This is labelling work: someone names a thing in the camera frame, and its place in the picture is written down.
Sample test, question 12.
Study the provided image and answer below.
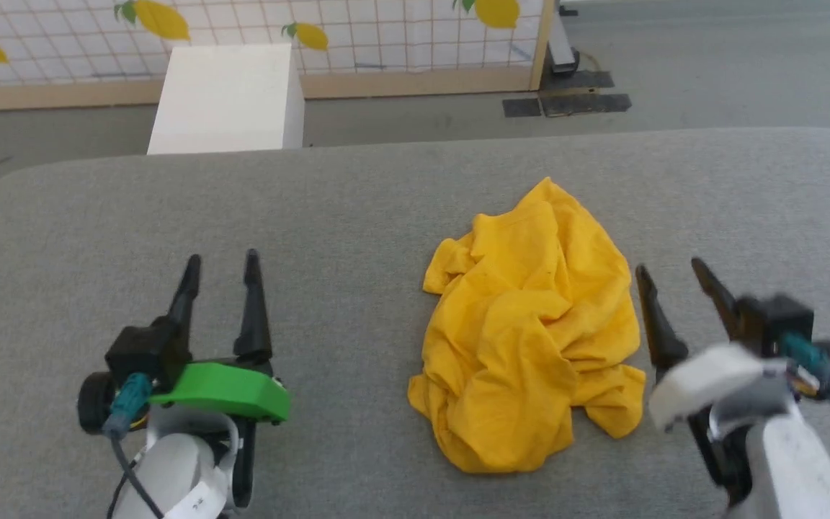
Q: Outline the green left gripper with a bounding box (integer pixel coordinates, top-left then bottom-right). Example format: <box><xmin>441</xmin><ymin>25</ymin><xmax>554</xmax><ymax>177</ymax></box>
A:
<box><xmin>147</xmin><ymin>249</ymin><xmax>292</xmax><ymax>510</ymax></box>

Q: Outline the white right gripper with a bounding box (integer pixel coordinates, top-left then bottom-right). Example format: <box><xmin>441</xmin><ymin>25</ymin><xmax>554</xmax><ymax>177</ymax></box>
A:
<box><xmin>634</xmin><ymin>257</ymin><xmax>772</xmax><ymax>433</ymax></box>

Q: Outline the yellow t-shirt garment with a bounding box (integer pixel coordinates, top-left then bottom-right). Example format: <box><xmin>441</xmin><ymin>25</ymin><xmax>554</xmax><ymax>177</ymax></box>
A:
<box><xmin>407</xmin><ymin>177</ymin><xmax>647</xmax><ymax>475</ymax></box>

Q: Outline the white rectangular box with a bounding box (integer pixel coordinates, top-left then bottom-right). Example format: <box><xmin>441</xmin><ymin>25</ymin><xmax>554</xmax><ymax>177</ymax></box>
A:
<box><xmin>146</xmin><ymin>43</ymin><xmax>306</xmax><ymax>156</ymax></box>

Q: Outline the long black floor mat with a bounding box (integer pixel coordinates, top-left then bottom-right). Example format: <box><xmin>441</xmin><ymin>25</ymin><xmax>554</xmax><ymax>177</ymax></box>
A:
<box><xmin>539</xmin><ymin>93</ymin><xmax>633</xmax><ymax>117</ymax></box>

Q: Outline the black floor plate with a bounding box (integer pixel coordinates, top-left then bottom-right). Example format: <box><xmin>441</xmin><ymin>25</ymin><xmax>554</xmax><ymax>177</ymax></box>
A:
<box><xmin>541</xmin><ymin>69</ymin><xmax>615</xmax><ymax>92</ymax></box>

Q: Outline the small black floor mat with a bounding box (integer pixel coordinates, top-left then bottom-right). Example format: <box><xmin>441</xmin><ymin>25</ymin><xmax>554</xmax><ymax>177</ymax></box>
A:
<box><xmin>502</xmin><ymin>97</ymin><xmax>544</xmax><ymax>119</ymax></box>

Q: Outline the grey metal stand foot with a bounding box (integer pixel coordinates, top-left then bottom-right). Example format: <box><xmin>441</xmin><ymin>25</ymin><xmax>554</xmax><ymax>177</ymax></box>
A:
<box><xmin>546</xmin><ymin>0</ymin><xmax>581</xmax><ymax>77</ymax></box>

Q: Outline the lemon print partition screen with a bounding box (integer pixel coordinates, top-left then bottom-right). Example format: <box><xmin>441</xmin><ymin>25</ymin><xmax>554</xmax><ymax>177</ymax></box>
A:
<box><xmin>0</xmin><ymin>0</ymin><xmax>556</xmax><ymax>112</ymax></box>

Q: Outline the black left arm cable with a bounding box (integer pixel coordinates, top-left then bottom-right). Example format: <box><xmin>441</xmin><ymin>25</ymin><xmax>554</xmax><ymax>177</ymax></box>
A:
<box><xmin>107</xmin><ymin>431</ymin><xmax>165</xmax><ymax>519</ymax></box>

